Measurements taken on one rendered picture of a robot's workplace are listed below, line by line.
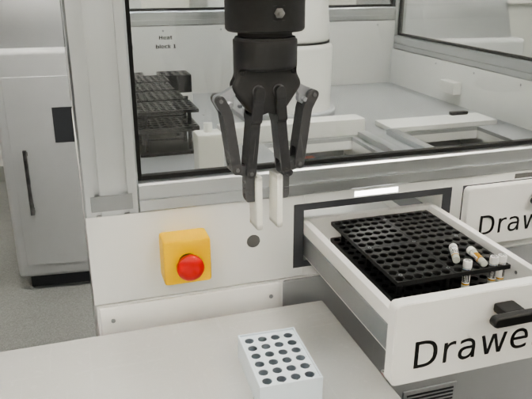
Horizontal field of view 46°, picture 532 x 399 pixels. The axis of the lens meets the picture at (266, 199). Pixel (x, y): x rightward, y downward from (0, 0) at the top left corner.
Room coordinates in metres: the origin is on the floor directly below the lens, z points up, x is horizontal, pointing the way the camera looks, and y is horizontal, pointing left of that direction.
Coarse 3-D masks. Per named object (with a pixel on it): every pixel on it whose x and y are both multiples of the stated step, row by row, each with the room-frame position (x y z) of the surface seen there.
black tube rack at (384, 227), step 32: (352, 224) 0.94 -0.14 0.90; (384, 224) 0.94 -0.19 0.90; (416, 224) 0.94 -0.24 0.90; (448, 224) 0.94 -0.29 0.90; (352, 256) 0.88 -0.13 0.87; (384, 256) 0.83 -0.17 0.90; (416, 256) 0.82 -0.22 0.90; (448, 256) 0.82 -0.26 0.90; (384, 288) 0.78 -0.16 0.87; (416, 288) 0.78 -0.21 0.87; (448, 288) 0.78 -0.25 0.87
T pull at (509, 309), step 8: (496, 304) 0.66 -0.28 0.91; (504, 304) 0.66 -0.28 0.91; (512, 304) 0.66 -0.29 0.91; (496, 312) 0.66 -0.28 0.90; (504, 312) 0.65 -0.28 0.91; (512, 312) 0.64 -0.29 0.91; (520, 312) 0.64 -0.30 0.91; (528, 312) 0.64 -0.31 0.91; (496, 320) 0.63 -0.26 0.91; (504, 320) 0.63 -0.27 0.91; (512, 320) 0.63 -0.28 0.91; (520, 320) 0.64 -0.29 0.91; (528, 320) 0.64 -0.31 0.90; (496, 328) 0.63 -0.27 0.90
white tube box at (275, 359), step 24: (240, 336) 0.77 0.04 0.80; (264, 336) 0.77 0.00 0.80; (288, 336) 0.78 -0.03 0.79; (240, 360) 0.76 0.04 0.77; (264, 360) 0.72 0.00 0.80; (288, 360) 0.72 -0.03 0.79; (312, 360) 0.71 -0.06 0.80; (264, 384) 0.66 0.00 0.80; (288, 384) 0.66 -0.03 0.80; (312, 384) 0.67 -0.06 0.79
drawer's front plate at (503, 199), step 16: (464, 192) 1.04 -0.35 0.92; (480, 192) 1.03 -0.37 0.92; (496, 192) 1.04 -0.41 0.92; (512, 192) 1.05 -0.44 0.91; (528, 192) 1.06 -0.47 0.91; (464, 208) 1.04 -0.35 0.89; (480, 208) 1.03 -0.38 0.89; (496, 208) 1.04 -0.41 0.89; (512, 208) 1.06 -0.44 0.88; (528, 208) 1.07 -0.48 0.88; (496, 224) 1.05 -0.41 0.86; (512, 224) 1.06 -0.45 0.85; (496, 240) 1.05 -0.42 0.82
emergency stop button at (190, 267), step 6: (186, 258) 0.83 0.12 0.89; (192, 258) 0.83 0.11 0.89; (198, 258) 0.83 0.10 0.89; (180, 264) 0.82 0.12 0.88; (186, 264) 0.82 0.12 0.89; (192, 264) 0.82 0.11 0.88; (198, 264) 0.83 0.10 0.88; (180, 270) 0.82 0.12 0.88; (186, 270) 0.82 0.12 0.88; (192, 270) 0.82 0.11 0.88; (198, 270) 0.83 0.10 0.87; (180, 276) 0.82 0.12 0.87; (186, 276) 0.82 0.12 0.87; (192, 276) 0.82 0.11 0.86; (198, 276) 0.83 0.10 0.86
